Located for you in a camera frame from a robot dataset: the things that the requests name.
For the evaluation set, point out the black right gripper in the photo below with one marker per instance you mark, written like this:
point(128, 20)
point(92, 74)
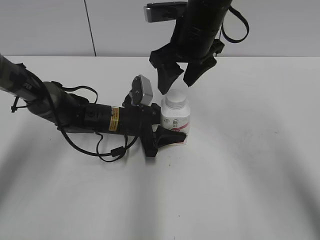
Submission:
point(193, 41)

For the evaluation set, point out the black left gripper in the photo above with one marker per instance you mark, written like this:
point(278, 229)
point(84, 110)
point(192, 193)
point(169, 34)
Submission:
point(136, 121)

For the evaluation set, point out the white yili changqing yogurt bottle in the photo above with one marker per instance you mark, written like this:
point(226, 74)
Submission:
point(177, 120)

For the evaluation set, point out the white plastic bottle cap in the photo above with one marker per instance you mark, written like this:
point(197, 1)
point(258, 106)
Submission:
point(175, 99)

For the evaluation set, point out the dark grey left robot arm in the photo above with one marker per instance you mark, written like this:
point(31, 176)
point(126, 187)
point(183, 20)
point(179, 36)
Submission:
point(50, 100)

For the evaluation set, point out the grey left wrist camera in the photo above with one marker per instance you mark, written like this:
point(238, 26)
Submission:
point(141, 92)

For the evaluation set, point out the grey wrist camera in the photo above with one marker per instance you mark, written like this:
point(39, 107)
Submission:
point(141, 92)
point(164, 11)

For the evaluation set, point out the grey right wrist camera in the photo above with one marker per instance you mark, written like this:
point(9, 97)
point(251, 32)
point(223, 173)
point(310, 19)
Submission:
point(164, 11)

